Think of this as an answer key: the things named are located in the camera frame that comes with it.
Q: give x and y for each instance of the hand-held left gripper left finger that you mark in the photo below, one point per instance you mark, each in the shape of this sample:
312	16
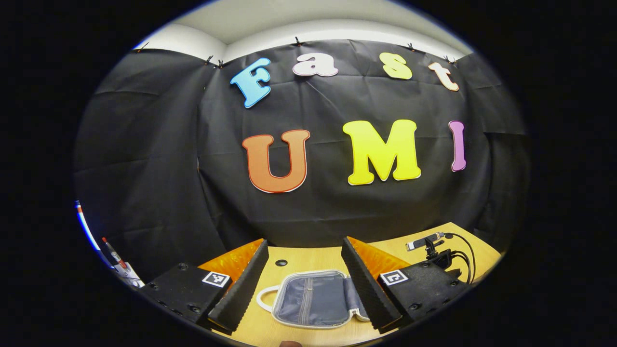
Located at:
246	294

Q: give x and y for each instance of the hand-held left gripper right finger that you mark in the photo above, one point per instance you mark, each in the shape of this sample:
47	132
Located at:
368	289

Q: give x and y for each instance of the white suitcase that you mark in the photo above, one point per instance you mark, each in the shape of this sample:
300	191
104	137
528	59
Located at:
318	299

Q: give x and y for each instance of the white object with red stripe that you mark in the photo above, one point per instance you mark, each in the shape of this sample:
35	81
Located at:
127	274

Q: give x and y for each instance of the black backdrop cloth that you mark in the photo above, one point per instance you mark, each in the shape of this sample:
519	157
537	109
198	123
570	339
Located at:
168	168

